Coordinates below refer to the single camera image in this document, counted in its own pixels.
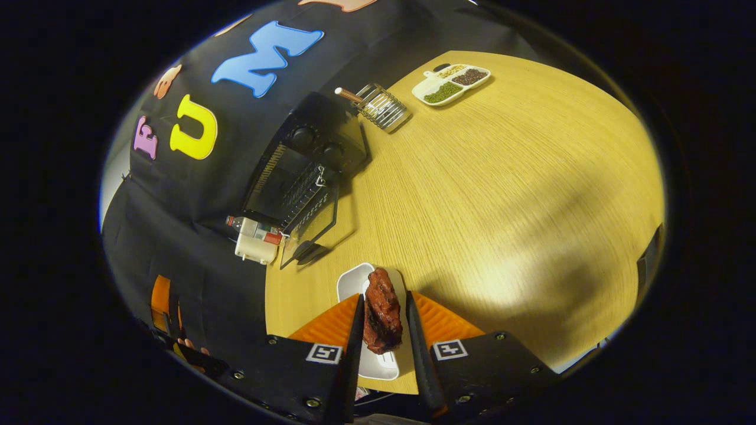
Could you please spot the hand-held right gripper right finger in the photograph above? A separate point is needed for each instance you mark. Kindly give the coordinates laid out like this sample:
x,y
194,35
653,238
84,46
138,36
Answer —
x,y
420,360

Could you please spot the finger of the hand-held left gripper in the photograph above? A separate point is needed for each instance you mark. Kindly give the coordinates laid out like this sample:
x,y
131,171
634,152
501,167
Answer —
x,y
160,301

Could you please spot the white toaster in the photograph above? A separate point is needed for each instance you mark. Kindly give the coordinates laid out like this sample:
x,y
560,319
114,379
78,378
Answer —
x,y
254,251

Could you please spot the black electric oven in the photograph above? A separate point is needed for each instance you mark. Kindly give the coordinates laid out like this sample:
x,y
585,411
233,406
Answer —
x,y
319,124

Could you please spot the dark panel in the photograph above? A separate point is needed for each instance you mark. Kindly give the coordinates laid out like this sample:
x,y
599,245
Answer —
x,y
649,260

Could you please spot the black backdrop cloth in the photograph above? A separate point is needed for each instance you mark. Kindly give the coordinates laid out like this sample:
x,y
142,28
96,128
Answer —
x,y
195,248

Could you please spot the white plate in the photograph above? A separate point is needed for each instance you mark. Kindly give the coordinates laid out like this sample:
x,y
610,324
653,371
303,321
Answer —
x,y
354,280

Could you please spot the roasted brown meat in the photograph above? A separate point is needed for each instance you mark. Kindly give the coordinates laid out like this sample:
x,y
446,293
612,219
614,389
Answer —
x,y
383,313

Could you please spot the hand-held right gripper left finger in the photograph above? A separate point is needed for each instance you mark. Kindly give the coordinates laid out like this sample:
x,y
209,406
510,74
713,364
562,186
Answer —
x,y
353,366

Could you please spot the clear plastic water bottle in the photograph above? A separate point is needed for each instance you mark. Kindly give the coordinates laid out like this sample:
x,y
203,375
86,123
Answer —
x,y
263,230

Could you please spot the white divided dish with beans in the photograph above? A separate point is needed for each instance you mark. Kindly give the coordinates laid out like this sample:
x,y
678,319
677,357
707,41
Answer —
x,y
425,88

